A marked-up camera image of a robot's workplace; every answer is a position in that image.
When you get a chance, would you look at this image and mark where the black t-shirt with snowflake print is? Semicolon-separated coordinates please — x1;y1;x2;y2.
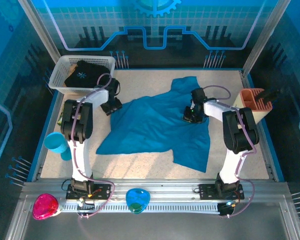
64;59;112;88

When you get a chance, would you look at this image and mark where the blue heart-shaped container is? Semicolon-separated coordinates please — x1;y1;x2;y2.
125;187;151;215

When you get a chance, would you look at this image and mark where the white perforated plastic basket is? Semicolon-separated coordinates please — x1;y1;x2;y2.
48;54;116;95

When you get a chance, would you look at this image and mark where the tan folded cloth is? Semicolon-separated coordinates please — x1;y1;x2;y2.
63;64;79;88

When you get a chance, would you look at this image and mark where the cream holder with terracotta insert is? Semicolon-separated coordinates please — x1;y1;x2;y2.
231;87;274;125

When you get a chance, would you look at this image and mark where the aluminium frame post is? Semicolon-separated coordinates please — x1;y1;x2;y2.
241;0;288;74
17;0;63;63

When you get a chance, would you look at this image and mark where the aluminium front rail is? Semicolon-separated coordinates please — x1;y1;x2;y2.
21;178;292;214

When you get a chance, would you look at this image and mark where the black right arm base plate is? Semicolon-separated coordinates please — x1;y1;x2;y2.
198;183;246;200

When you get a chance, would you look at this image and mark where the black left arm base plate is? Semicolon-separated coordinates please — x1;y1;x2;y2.
65;183;112;200

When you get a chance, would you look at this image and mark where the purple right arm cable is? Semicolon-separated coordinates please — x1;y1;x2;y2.
201;85;256;219

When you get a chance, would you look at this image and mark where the black tool in holder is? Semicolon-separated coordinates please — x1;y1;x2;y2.
254;88;283;106

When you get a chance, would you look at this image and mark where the pink heart-shaped container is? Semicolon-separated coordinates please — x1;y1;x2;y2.
31;192;60;221

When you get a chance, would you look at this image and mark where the blue t-shirt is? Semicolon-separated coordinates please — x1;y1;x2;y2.
96;76;211;173

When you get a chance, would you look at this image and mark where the blue plastic cup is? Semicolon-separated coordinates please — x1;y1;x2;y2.
44;131;72;161

